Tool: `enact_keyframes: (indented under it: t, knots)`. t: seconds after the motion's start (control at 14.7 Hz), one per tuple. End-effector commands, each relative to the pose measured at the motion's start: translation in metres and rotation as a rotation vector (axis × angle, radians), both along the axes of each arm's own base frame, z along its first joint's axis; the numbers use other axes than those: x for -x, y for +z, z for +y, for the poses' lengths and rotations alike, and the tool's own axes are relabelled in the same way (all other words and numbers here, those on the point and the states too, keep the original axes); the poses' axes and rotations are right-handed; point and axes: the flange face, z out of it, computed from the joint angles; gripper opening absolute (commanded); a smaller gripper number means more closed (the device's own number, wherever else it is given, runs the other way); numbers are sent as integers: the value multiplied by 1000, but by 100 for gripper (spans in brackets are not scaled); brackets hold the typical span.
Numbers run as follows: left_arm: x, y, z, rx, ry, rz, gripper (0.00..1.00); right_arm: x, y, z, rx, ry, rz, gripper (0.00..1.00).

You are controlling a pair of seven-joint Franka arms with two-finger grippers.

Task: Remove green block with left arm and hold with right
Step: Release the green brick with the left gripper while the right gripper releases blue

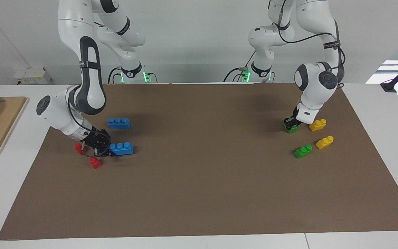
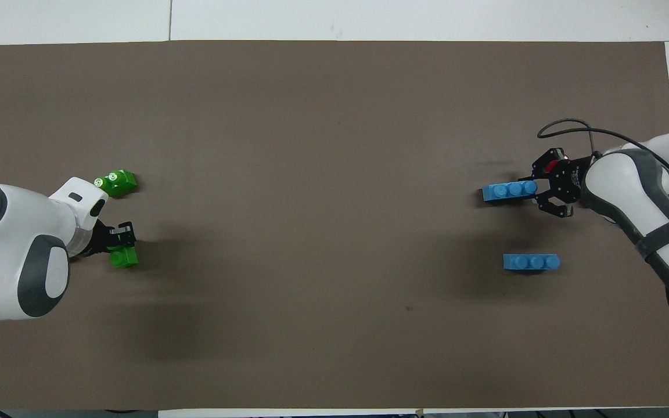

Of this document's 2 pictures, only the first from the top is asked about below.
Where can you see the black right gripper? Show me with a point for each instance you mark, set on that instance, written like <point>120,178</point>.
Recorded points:
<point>98,141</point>

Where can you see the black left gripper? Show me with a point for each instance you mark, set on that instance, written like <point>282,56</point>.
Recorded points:
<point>295,117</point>

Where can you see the green two-stud block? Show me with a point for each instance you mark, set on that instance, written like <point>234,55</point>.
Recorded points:
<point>291,130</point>
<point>303,151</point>

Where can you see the blue three-stud block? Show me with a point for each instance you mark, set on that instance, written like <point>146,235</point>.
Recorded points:
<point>123,149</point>
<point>119,124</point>

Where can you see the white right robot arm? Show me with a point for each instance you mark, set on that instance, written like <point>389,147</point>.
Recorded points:
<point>57,110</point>

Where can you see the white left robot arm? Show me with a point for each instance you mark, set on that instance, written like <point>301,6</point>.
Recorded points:
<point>313,90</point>

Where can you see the red single-stud block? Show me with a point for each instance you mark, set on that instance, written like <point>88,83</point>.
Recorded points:
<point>78,148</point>
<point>95,163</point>

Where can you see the yellow two-stud block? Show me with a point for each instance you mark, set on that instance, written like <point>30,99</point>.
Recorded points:
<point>324,143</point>
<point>317,125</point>

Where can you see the brown table mat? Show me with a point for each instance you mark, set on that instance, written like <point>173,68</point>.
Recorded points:
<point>199,193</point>

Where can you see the white power socket box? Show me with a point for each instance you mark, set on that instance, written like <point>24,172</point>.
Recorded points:
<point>29,75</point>

